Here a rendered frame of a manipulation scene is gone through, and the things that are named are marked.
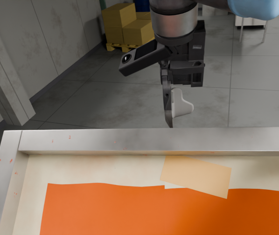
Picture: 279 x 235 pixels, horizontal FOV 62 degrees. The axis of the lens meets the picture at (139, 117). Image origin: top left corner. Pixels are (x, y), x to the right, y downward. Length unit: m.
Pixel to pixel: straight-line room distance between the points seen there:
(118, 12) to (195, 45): 4.72
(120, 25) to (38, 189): 4.84
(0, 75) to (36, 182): 2.95
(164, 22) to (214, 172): 0.25
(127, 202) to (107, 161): 0.08
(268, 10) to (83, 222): 0.38
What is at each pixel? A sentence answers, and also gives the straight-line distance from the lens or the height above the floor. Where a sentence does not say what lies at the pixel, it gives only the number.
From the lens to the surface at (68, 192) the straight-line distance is 0.44.
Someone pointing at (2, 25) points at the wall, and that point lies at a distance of 3.85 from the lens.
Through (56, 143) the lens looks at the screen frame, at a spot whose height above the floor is 1.55.
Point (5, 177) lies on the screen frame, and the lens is 0.46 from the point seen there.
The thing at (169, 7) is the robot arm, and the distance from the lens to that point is 0.37.
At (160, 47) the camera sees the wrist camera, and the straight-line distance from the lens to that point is 0.44.
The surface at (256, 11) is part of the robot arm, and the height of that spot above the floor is 1.73.
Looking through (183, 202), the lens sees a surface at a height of 1.47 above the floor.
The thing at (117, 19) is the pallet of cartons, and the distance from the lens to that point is 5.17.
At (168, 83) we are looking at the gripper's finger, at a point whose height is 1.58.
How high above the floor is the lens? 1.80
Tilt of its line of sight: 36 degrees down
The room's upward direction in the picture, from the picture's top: 9 degrees counter-clockwise
